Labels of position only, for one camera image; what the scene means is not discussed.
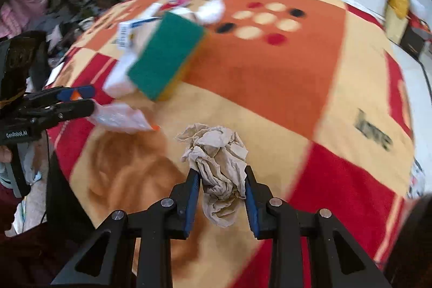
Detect beige paper towel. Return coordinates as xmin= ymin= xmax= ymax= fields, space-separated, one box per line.
xmin=176 ymin=124 xmax=248 ymax=228

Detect white crumpled tissue ball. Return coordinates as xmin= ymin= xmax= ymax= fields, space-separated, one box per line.
xmin=195 ymin=0 xmax=225 ymax=26

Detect white blue cardboard box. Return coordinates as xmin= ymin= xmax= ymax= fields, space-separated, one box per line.
xmin=116 ymin=17 xmax=160 ymax=50

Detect left hand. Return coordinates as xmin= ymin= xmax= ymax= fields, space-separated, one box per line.
xmin=0 ymin=145 xmax=12 ymax=163

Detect clear plastic wrapper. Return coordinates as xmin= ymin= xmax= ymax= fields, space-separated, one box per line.
xmin=86 ymin=102 xmax=160 ymax=134

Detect pink hanging clothes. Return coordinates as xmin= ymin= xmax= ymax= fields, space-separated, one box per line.
xmin=1 ymin=0 xmax=48 ymax=38

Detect green yellow scrub sponge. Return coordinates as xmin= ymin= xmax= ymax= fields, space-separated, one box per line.
xmin=127 ymin=12 xmax=207 ymax=101

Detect yellow plastic bag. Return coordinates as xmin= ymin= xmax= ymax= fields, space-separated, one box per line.
xmin=388 ymin=0 xmax=409 ymax=19

